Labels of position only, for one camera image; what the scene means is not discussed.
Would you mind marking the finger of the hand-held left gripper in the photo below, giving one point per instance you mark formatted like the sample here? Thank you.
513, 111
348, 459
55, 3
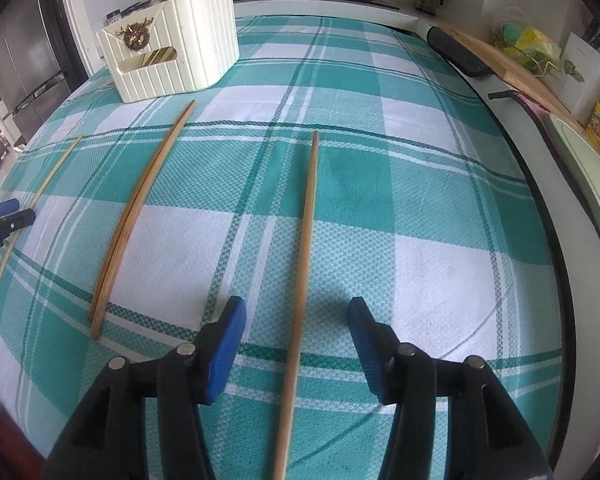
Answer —
17, 221
2, 208

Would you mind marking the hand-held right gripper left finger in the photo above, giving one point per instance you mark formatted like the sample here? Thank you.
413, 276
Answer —
225, 355

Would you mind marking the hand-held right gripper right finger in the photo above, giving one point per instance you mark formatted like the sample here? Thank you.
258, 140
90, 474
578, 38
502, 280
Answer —
367, 350

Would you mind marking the thin light wooden chopstick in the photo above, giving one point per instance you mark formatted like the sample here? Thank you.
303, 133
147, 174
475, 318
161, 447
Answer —
65, 157

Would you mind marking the wide brown wooden chopstick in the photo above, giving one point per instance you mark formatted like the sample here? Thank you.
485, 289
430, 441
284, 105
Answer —
125, 235

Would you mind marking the long brown wooden chopstick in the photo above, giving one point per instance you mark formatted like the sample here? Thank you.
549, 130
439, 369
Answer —
305, 260

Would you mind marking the white ribbed utensil container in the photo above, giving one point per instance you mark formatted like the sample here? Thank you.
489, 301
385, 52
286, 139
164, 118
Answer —
205, 45

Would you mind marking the teal checked tablecloth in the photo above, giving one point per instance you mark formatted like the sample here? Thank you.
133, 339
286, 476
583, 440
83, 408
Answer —
405, 235

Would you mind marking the grey refrigerator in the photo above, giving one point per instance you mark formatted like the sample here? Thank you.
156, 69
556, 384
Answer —
20, 60

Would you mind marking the gold deer ornament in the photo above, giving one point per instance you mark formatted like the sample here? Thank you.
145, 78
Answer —
136, 35

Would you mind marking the small black-capped seasoning bottle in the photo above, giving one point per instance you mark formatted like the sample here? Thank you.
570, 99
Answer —
113, 16

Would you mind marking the black rack of spice jars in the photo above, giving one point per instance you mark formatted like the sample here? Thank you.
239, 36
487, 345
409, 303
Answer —
139, 7

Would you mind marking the pale green plastic board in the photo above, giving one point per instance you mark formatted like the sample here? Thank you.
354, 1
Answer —
585, 175

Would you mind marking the black cushioned pad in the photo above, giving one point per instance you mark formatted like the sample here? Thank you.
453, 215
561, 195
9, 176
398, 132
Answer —
460, 55

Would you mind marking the wooden cutting board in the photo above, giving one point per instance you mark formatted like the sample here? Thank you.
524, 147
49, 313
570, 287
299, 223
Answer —
540, 92

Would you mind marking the white carton box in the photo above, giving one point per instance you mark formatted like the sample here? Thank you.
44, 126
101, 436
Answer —
587, 85

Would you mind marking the plastic bag with sponges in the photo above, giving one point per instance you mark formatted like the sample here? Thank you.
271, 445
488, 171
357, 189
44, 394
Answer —
530, 42

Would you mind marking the dark door frame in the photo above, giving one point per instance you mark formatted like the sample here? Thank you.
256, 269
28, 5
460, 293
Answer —
72, 20

